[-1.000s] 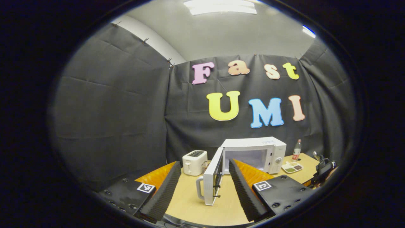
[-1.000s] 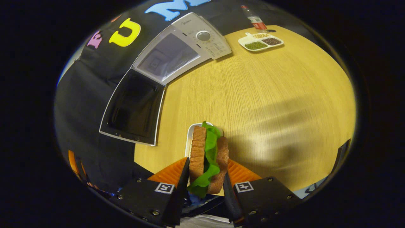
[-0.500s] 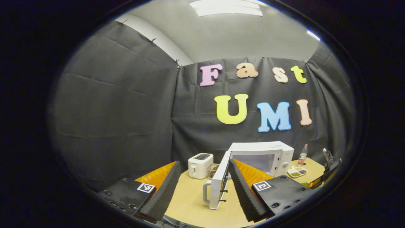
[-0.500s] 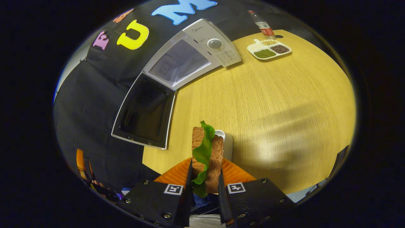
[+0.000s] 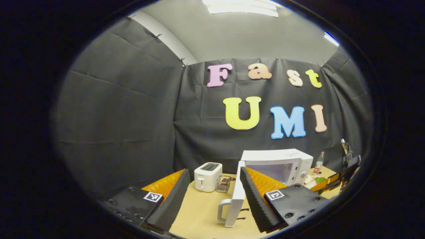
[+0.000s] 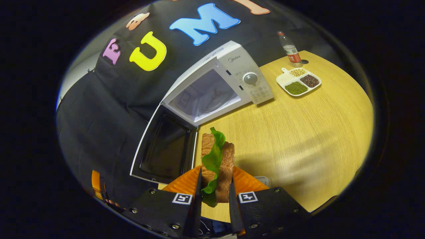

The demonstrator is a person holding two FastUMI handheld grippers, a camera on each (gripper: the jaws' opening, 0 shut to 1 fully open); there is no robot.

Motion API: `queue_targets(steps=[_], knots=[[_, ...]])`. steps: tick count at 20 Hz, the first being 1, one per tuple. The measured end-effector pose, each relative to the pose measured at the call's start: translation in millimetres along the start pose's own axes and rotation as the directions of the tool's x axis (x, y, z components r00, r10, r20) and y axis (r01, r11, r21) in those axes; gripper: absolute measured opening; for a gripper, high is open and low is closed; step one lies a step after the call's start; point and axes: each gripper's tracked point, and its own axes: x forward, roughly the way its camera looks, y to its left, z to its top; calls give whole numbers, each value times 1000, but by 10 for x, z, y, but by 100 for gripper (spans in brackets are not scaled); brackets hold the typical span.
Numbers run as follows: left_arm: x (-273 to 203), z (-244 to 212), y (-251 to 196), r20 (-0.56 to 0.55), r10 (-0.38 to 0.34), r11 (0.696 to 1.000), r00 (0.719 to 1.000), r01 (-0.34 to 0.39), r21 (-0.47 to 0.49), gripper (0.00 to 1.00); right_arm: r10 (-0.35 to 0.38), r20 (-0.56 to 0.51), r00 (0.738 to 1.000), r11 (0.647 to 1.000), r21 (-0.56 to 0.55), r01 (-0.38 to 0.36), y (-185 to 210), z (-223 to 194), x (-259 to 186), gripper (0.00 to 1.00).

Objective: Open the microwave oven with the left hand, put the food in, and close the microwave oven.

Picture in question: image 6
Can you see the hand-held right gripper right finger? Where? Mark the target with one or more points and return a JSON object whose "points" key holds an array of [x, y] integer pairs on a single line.
{"points": [[233, 215]]}

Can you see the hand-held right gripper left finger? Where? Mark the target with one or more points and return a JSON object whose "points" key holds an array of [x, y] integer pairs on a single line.
{"points": [[197, 215]]}

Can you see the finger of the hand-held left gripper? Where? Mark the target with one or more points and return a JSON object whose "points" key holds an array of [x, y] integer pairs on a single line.
{"points": [[96, 184]]}

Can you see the sandwich with green lettuce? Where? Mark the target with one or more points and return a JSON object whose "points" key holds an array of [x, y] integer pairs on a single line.
{"points": [[227, 166]]}

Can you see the white microwave oven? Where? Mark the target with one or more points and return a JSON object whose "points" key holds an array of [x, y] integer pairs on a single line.
{"points": [[239, 66]]}

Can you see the white rectangular plate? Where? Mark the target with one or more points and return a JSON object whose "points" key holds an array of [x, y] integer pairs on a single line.
{"points": [[264, 181]]}

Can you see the pile of green beans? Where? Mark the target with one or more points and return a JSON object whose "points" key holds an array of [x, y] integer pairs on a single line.
{"points": [[296, 88]]}

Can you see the white divided tray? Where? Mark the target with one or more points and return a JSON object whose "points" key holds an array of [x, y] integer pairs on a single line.
{"points": [[284, 79]]}

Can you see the pile of dark red beans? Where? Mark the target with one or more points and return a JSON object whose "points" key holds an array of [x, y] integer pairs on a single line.
{"points": [[309, 80]]}

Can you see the pile of yellow soybeans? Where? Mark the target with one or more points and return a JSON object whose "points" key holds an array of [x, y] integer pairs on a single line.
{"points": [[297, 72]]}

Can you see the red label plastic bottle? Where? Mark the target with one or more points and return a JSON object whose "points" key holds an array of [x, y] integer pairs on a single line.
{"points": [[291, 51]]}

